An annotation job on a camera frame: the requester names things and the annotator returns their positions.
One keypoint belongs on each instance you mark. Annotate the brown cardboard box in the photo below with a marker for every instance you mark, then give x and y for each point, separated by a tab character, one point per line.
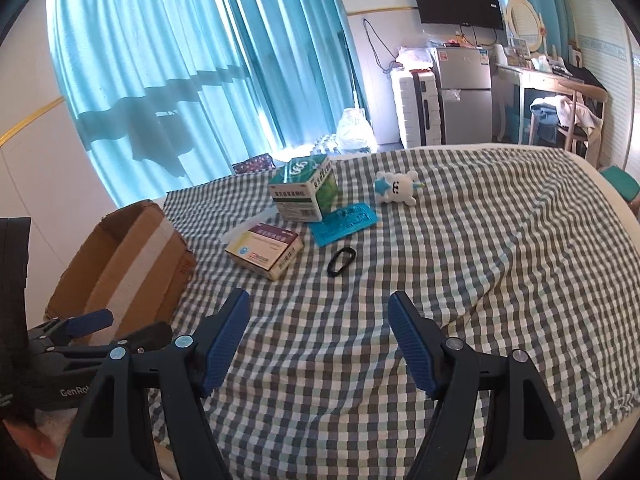
125	260

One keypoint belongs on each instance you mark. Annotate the person's left hand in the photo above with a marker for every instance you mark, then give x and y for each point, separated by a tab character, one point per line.
35	442

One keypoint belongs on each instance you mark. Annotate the teal window curtain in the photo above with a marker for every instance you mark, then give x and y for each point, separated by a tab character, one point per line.
150	70
290	45

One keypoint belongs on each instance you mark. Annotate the white plastic bag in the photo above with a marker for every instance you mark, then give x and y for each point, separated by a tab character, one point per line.
414	57

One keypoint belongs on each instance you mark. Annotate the wooden dressing desk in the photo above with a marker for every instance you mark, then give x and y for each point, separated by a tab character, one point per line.
530	77

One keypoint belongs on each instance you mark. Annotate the black bag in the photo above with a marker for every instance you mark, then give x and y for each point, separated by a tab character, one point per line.
585	74

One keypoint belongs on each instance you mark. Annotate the white louvered wardrobe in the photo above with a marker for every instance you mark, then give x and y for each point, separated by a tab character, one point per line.
610	60

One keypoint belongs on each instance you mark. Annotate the silver refrigerator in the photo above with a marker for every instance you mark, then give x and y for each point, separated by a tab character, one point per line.
462	105

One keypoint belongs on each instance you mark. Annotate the white plush toy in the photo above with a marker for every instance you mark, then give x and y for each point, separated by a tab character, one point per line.
400	190

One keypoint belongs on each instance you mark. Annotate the blue garment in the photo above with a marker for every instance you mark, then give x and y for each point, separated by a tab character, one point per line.
542	117

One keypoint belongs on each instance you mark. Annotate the grey checkered blanket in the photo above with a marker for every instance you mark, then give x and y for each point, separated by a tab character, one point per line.
500	260

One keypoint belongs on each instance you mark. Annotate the white oval mirror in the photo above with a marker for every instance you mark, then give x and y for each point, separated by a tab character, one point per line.
525	22

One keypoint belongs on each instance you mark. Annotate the dark patterned bag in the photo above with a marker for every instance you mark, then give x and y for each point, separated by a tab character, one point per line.
255	164

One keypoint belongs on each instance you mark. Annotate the green white medicine box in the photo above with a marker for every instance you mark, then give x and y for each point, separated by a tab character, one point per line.
300	195

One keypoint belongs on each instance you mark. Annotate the black wall television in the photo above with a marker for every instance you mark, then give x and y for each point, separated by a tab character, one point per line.
457	2

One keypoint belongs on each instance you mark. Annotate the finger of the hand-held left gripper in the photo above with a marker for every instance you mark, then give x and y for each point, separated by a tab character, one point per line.
150	337
92	319

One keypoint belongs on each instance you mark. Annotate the wooden chair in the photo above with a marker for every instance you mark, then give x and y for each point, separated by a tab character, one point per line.
580	135

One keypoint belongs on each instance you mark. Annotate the white garment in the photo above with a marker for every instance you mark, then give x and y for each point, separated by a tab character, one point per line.
575	110

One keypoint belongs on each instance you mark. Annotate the teal plastic tray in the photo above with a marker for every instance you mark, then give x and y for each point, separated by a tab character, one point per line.
345	222

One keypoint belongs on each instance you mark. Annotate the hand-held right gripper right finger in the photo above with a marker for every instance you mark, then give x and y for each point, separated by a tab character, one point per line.
412	345

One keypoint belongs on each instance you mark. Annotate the teal stool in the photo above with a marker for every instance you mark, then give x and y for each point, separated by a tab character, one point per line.
620	182

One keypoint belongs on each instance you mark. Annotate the pack of water bottles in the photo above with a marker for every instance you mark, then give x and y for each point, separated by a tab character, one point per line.
327	145

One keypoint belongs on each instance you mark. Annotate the clear plastic bag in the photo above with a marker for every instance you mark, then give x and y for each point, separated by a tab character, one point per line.
356	130

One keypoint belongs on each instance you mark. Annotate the white suitcase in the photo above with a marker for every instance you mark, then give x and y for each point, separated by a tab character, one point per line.
412	110

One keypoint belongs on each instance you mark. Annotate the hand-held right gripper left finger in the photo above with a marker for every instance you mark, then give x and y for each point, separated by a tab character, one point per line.
225	345

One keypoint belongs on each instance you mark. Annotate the beige medicine box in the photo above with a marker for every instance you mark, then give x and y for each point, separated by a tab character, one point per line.
265	250

